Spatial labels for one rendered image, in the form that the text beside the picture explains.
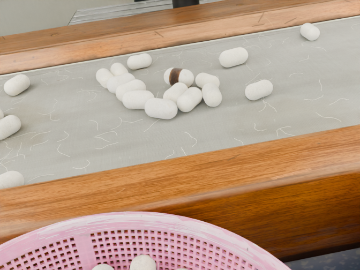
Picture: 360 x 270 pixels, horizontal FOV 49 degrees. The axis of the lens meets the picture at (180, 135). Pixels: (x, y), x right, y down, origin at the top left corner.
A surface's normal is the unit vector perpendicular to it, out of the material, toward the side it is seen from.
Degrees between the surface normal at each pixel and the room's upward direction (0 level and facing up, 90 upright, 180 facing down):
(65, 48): 45
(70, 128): 0
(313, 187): 90
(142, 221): 75
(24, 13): 90
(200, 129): 0
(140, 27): 0
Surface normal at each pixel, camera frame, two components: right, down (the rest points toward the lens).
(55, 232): 0.28, 0.26
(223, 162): -0.12, -0.82
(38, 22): 0.04, 0.54
